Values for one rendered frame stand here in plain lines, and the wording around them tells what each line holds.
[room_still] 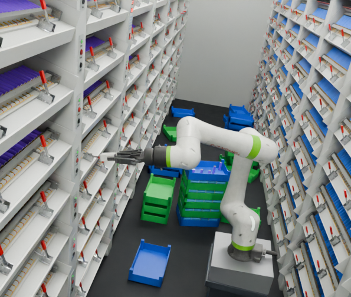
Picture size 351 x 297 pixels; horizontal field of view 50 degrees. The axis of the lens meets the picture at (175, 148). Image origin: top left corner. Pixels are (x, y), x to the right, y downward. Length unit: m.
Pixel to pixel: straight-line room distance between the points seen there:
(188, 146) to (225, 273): 0.77
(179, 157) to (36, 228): 0.62
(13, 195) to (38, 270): 0.43
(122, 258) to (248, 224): 0.94
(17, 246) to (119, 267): 1.32
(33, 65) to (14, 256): 0.59
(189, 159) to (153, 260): 1.14
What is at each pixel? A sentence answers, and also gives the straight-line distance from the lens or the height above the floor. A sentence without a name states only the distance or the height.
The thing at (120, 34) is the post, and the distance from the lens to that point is 1.95.
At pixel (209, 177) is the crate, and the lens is 2.69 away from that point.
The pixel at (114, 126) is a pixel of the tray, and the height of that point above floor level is 0.90.
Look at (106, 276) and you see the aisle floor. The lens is 2.42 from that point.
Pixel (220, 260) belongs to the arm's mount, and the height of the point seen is 0.38.
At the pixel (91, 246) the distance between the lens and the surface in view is 2.15.
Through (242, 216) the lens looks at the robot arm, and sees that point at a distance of 1.98.
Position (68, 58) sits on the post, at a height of 1.39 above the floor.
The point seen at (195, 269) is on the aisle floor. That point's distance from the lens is 2.55.
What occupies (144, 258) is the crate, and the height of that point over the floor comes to 0.00.
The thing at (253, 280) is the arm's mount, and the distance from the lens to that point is 2.06.
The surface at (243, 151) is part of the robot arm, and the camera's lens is 1.75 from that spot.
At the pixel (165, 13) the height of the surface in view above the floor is 1.37.
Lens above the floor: 1.68
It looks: 25 degrees down
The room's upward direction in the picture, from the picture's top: 9 degrees clockwise
